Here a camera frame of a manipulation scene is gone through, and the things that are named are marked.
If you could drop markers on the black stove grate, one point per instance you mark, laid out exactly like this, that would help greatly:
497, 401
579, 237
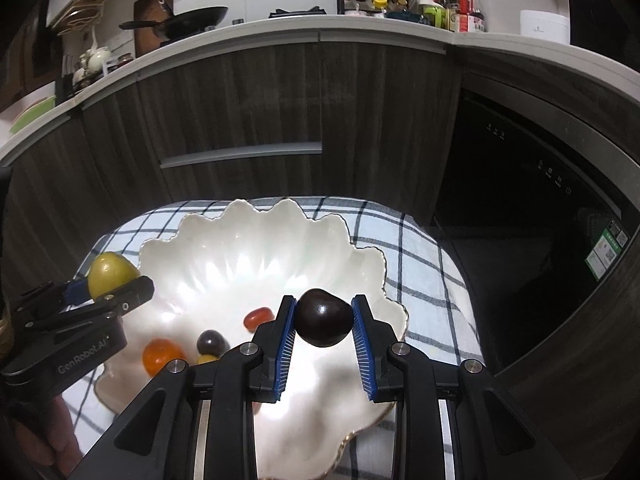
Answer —
297, 12

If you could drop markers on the blue checked cloth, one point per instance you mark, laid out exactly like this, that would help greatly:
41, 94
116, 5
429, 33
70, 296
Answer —
430, 280

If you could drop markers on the dark wooden kitchen cabinet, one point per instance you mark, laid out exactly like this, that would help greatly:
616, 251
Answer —
240, 100

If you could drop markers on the yellow-green tomato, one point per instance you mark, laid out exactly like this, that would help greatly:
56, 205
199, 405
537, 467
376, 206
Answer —
112, 272

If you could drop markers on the yellow-lid jar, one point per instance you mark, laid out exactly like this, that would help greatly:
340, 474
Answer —
380, 4

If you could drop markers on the large dark tomato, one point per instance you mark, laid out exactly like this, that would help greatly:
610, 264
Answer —
322, 317

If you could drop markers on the green label sticker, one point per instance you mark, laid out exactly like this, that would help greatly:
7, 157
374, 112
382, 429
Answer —
607, 249

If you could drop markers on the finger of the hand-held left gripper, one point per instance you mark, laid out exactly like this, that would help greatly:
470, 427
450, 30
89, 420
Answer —
127, 296
75, 292

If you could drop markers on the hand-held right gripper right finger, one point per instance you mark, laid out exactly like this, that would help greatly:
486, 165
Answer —
362, 352

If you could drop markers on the white round appliance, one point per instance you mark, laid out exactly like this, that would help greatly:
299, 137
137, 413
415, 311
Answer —
545, 26

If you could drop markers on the white scalloped bowl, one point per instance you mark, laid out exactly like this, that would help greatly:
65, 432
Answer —
240, 260

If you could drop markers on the green lidded container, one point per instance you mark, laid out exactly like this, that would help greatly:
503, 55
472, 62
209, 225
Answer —
432, 12

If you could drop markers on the black frying pan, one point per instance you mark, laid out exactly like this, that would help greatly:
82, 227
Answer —
195, 20

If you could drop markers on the red and white box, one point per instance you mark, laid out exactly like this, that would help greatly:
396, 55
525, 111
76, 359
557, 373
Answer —
470, 23

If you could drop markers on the black dishwasher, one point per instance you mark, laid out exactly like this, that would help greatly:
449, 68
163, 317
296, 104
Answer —
525, 220

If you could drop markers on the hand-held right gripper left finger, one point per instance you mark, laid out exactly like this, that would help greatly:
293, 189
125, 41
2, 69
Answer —
285, 347

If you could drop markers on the green plate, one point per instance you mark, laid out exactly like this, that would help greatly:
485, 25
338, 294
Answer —
32, 112

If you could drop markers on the small yellow cherry tomato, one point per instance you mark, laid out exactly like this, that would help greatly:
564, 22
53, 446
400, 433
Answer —
205, 359

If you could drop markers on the orange cherry tomato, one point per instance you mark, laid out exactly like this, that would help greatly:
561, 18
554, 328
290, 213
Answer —
161, 355

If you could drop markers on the white teapot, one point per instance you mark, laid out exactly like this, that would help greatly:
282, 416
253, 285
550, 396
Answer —
97, 57

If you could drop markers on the red cherry tomato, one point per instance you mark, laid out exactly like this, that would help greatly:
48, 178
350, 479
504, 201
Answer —
257, 317

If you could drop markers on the person's left hand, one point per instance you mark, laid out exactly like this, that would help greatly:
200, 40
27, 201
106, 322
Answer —
50, 430

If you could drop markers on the wooden cutting board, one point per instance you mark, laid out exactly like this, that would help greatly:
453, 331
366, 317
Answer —
147, 10

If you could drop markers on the small dark cherry tomato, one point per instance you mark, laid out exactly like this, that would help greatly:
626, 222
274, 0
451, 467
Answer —
210, 342

